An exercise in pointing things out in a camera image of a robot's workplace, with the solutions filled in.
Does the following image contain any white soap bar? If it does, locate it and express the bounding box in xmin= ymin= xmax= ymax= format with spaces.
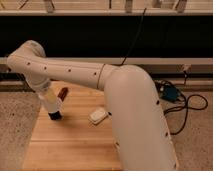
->
xmin=89 ymin=107 xmax=108 ymax=125

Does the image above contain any blue power adapter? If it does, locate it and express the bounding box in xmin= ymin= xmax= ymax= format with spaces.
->
xmin=162 ymin=87 xmax=179 ymax=102

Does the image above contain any grey metal rail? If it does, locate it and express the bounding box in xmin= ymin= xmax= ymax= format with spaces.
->
xmin=0 ymin=57 xmax=213 ymax=75

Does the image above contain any black hanging cable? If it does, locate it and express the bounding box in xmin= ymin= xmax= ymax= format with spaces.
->
xmin=119 ymin=7 xmax=148 ymax=67

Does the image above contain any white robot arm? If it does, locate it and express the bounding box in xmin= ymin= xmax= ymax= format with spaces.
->
xmin=7 ymin=40 xmax=179 ymax=171

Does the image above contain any black eraser block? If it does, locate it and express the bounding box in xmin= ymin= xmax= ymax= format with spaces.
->
xmin=49 ymin=111 xmax=62 ymax=120

